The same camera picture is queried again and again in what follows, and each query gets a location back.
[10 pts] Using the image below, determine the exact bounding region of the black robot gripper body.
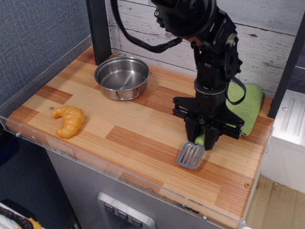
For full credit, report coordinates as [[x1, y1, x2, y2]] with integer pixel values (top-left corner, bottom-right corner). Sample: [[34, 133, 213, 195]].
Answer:
[[173, 88, 244, 139]]

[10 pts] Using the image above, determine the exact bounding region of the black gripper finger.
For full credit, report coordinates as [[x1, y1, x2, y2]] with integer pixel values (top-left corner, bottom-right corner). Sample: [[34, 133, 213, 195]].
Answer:
[[204, 127, 224, 150], [185, 116, 203, 143]]

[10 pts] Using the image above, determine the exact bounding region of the green and grey toy spatula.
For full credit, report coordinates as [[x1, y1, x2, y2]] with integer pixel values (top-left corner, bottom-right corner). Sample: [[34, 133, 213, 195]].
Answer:
[[176, 127, 206, 169]]

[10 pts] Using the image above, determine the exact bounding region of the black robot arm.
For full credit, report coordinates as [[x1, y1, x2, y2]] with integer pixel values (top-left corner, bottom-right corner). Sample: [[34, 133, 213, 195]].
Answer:
[[154, 0, 244, 150]]

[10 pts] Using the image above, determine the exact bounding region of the green folded towel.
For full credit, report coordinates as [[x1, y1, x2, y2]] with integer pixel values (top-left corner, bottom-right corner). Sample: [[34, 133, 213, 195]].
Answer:
[[226, 83, 263, 136]]

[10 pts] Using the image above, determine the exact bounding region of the white metal cabinet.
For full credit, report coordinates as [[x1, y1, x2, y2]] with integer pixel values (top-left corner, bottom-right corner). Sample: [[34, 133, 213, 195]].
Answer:
[[261, 90, 305, 193]]

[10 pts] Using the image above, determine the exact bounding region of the clear acrylic edge guard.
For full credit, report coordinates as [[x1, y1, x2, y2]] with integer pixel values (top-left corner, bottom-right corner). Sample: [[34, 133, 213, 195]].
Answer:
[[0, 33, 273, 218]]

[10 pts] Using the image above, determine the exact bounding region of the stainless steel pot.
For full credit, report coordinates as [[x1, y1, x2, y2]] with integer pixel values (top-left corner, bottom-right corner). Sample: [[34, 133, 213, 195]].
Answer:
[[94, 56, 150, 101]]

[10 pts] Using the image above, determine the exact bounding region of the silver dispenser button panel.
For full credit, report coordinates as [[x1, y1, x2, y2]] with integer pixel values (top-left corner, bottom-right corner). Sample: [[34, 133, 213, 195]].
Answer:
[[98, 192, 156, 229]]

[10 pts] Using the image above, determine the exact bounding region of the grey toy fridge cabinet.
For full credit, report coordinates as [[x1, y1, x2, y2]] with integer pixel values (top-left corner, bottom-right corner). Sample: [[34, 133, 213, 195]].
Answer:
[[47, 150, 244, 229]]

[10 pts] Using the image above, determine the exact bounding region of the orange toy croissant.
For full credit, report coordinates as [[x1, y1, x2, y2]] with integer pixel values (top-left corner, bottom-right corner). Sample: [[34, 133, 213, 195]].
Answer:
[[52, 106, 85, 138]]

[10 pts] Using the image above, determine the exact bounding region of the yellow object bottom left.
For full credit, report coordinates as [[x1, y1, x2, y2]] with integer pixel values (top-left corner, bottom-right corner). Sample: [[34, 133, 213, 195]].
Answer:
[[28, 218, 42, 229]]

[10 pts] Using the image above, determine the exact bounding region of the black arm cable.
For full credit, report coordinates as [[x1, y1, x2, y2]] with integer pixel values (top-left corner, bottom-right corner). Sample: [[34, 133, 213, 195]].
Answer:
[[109, 0, 247, 104]]

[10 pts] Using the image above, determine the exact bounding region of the dark right vertical post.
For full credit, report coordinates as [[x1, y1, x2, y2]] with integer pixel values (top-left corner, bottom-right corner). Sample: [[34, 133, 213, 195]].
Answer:
[[268, 15, 305, 119]]

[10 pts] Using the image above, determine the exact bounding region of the black vertical post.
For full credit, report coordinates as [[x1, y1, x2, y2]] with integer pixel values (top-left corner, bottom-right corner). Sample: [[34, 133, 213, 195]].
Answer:
[[86, 0, 112, 65]]

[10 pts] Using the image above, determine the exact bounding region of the black braided cable bottom left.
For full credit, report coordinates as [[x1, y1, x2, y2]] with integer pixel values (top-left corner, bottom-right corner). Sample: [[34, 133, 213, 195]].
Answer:
[[0, 207, 34, 229]]

